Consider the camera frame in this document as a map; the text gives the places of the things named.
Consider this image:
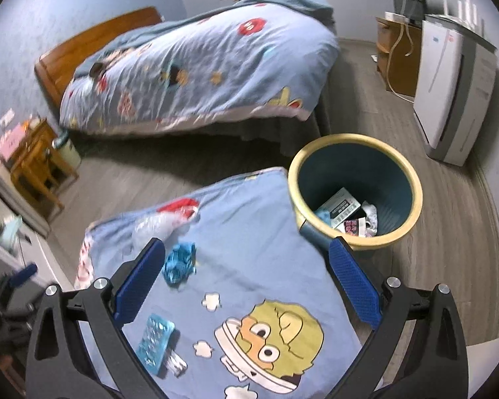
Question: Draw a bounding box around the pink paper item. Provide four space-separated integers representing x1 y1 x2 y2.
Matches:
0 127 26 161

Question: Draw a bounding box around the white air purifier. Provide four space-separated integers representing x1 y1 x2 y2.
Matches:
413 13 497 167

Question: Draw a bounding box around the blue blister pack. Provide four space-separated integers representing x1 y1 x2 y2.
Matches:
136 314 176 377

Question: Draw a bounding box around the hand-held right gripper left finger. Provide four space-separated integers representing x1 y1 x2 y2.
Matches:
25 237 167 399

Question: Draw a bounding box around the clear plastic bag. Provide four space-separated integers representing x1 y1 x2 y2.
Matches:
133 212 192 246

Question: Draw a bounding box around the wooden nightstand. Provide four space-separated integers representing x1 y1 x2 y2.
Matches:
9 118 80 210

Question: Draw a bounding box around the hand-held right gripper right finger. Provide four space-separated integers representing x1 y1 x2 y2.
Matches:
328 236 470 399

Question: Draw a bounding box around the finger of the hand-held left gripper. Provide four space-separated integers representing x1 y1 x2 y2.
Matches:
7 263 39 291

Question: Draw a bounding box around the clear plastic piece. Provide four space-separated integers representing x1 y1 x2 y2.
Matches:
164 332 188 377

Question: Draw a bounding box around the blue bin with yellow rim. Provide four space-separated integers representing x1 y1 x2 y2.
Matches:
288 134 424 252

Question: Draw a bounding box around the white crumpled plastic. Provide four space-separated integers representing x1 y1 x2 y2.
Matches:
360 201 378 235

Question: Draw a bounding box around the wooden cabinet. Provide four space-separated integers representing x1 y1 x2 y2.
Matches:
375 16 422 98

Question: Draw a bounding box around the teal cloth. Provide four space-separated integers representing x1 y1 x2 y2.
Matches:
0 214 23 250

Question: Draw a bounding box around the pale green jug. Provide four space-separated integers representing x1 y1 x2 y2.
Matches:
52 130 82 167

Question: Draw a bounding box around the grey bed skirt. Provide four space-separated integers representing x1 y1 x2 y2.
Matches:
79 91 337 167

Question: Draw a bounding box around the blue cartoon printed blanket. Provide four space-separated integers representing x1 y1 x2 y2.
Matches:
75 167 383 399

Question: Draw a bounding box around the bed with blue quilt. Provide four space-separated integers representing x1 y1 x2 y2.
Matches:
59 0 339 136

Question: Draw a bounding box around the grey striped cardboard box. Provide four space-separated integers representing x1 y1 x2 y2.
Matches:
315 188 362 228

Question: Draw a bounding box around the wooden headboard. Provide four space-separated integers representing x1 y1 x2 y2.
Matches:
34 6 164 109

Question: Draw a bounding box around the crumpled blue wrapper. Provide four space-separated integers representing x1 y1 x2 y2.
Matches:
162 242 198 287

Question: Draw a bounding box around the white cable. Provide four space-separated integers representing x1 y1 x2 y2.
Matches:
385 21 416 102

